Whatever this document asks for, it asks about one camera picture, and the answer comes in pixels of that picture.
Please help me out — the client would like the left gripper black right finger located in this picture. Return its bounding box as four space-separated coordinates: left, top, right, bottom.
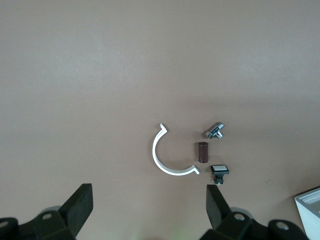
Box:
199 184 311 240

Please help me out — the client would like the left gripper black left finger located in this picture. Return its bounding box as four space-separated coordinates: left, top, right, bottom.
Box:
0 183 94 240

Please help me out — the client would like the white drawer cabinet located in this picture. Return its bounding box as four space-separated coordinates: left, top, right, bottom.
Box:
294 186 320 240

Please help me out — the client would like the dark brown hexagonal spacer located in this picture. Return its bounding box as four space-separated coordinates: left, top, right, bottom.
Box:
194 141 210 164

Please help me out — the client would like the silver metal T-bolt fastener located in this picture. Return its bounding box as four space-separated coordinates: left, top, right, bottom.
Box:
204 122 225 140

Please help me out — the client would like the white semicircular pipe clamp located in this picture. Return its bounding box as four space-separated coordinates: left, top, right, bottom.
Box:
151 122 201 176

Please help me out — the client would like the black switch with white cap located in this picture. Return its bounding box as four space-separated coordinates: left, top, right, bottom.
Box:
207 164 230 186

